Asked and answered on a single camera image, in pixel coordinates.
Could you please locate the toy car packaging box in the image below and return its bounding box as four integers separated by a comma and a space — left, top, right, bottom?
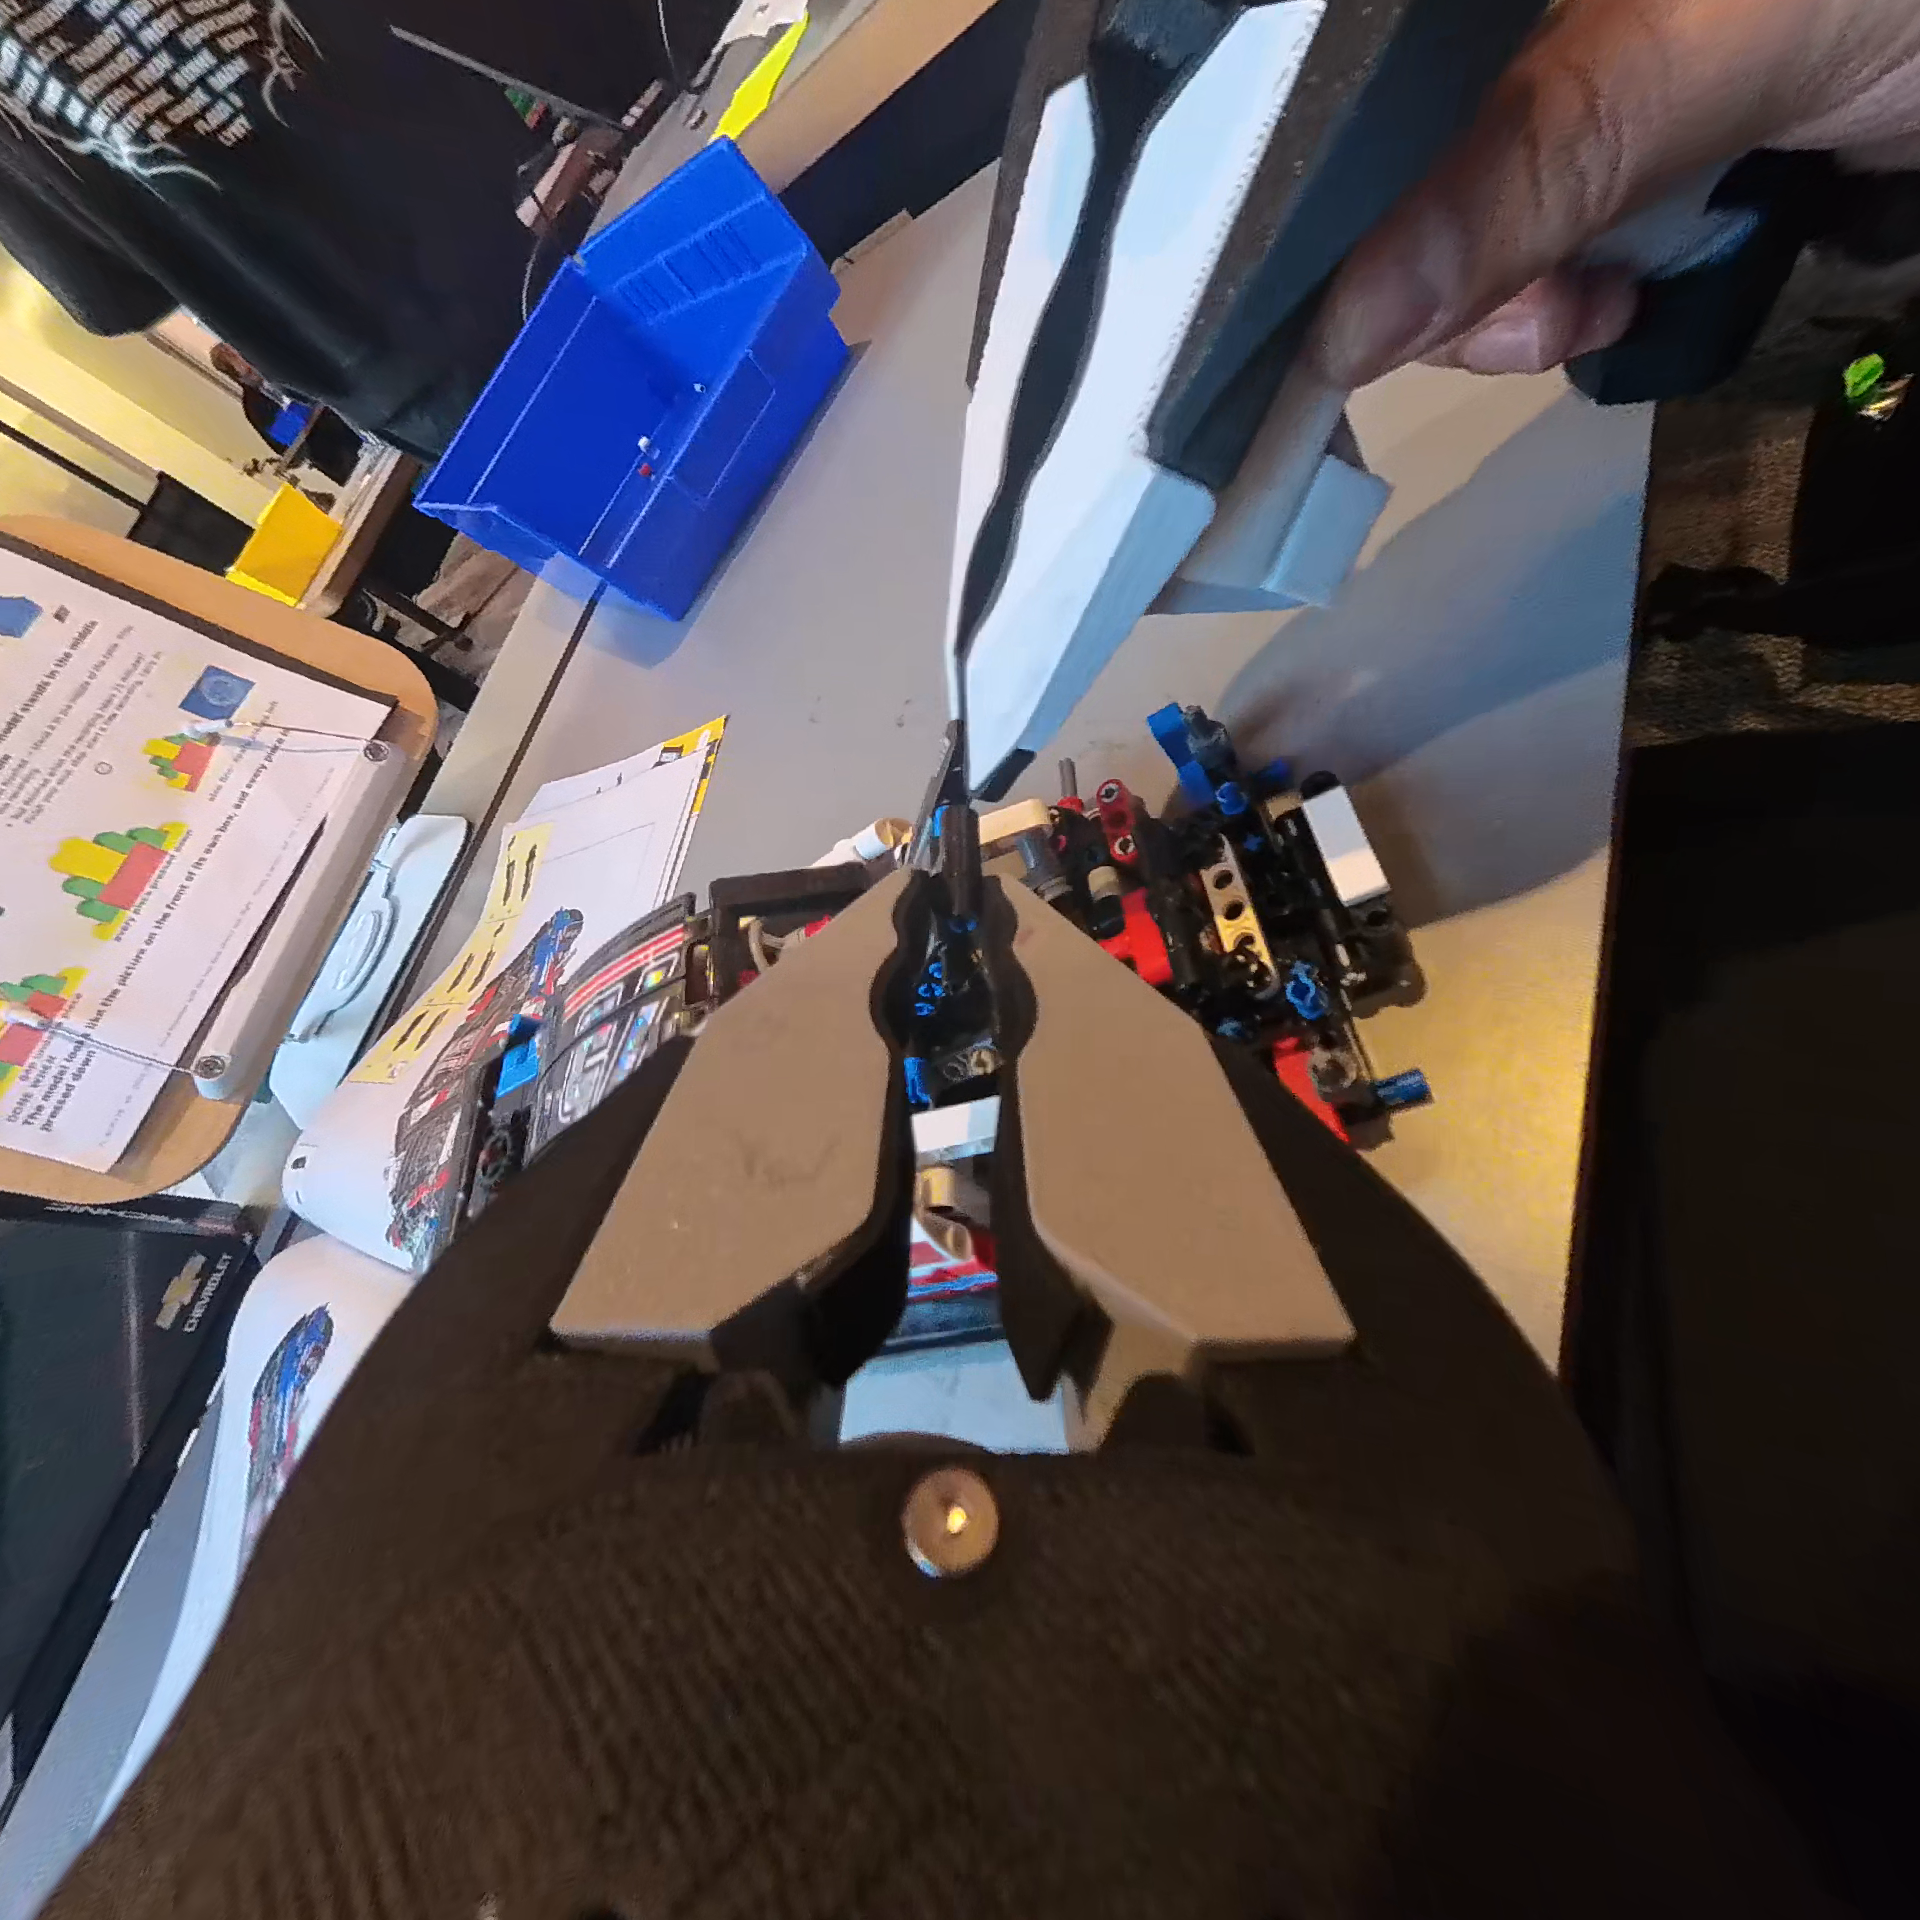
0, 1190, 269, 1786

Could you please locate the wooden document board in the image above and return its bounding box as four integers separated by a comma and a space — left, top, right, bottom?
0, 517, 441, 1205

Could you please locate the black striped hood panel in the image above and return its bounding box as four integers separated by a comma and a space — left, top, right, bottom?
903, 717, 981, 903

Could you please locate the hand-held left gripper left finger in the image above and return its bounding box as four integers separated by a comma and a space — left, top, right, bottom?
551, 871, 922, 1368

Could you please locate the printed instruction sheet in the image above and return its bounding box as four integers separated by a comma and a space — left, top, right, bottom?
0, 543, 395, 1174

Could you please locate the yellow paper sheet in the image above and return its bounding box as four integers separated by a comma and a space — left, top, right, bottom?
709, 10, 811, 143

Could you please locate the person's right hand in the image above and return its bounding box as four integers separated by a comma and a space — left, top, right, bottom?
1305, 0, 1920, 389

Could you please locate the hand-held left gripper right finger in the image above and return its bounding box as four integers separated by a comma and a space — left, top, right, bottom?
990, 877, 1361, 1389

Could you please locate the yellow plastic bin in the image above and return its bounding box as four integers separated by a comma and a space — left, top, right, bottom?
223, 480, 350, 607

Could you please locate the blue plastic bin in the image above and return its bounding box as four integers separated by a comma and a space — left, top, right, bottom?
411, 136, 858, 624

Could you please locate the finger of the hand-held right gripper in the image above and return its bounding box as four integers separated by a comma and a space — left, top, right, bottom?
965, 0, 1332, 800
948, 78, 1143, 721

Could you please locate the white instruction booklet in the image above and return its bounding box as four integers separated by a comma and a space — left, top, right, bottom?
194, 717, 731, 1593

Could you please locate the grey desk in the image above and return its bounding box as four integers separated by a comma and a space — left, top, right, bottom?
0, 89, 1659, 1846

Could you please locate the toy brick race car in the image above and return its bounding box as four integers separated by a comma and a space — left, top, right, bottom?
465, 702, 1437, 1360

